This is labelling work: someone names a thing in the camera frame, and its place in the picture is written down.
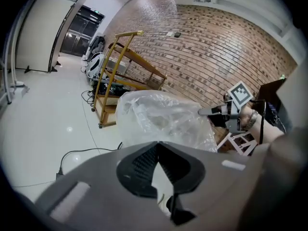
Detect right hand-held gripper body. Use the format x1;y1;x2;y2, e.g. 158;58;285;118
220;80;254;132

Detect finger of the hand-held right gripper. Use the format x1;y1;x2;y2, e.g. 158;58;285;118
198;104;229;117

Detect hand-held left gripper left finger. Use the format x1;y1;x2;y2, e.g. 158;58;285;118
116;141;160;199

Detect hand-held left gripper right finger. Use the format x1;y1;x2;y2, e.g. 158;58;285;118
157;141;207;195

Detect clear plastic bag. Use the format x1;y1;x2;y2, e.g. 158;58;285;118
116;90;218;154

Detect person's right forearm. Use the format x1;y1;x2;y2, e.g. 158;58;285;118
240;106;286;145

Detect silver wrist watch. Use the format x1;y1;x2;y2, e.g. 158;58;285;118
246;109;259;131

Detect black flat monitor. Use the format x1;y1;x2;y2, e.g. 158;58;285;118
257;77;288;113

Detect white metal shelf rack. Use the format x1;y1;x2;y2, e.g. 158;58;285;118
217;131;257;156

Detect black items in cart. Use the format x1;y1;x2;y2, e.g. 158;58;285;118
96;82;135;97

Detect wooden rattan shelf cart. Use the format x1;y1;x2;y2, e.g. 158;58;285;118
90;30;168;129

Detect white box on cart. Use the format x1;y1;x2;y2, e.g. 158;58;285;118
105;58;128;74

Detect white and black robot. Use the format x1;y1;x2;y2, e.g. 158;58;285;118
81;35;108;81

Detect white curved floor stand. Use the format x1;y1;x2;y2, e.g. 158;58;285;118
3;0;30;104

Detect black glass door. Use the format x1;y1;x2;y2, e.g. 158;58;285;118
59;5;106;57

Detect thick black gripper cable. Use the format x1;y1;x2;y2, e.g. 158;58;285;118
258;99;267;144

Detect black power cable with plug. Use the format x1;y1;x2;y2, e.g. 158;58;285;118
59;141;124;175

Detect black tangled floor cables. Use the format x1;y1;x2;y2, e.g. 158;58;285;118
80;89;97;105

